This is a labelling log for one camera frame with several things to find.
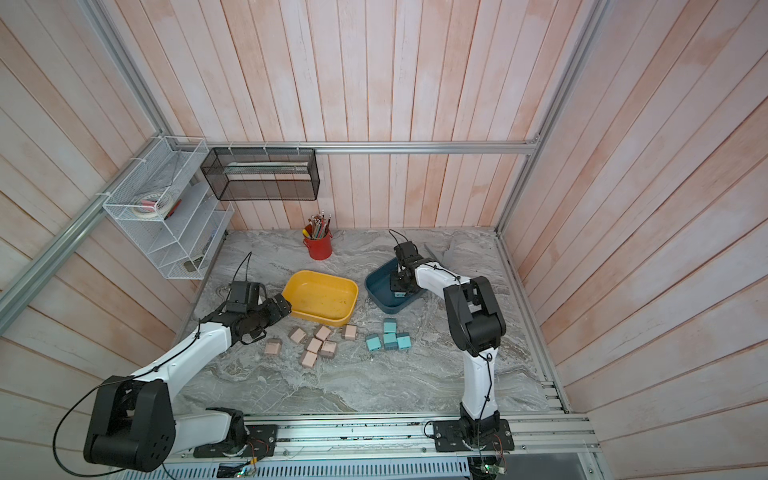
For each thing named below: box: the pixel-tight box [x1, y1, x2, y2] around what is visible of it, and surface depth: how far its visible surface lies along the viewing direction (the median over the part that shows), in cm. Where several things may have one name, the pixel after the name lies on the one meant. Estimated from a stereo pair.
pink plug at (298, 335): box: [288, 326, 309, 344], surface depth 92 cm
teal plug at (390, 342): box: [383, 332, 398, 350], surface depth 90 cm
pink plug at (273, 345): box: [265, 335, 283, 355], surface depth 89 cm
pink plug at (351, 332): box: [344, 325, 358, 340], surface depth 92 cm
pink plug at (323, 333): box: [315, 325, 332, 342], surface depth 92 cm
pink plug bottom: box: [301, 351, 318, 369], surface depth 87 cm
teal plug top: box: [383, 318, 398, 333], surface depth 94 cm
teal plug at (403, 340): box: [396, 333, 412, 349], surface depth 90 cm
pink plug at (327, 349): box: [318, 340, 337, 359], surface depth 88 cm
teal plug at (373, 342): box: [366, 334, 381, 351], surface depth 90 cm
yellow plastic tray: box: [282, 270, 359, 327], surface depth 102 cm
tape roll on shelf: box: [131, 192, 174, 219], surface depth 75 cm
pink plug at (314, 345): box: [306, 337, 323, 354], surface depth 90 cm
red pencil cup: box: [302, 209, 334, 261], surface depth 108 cm
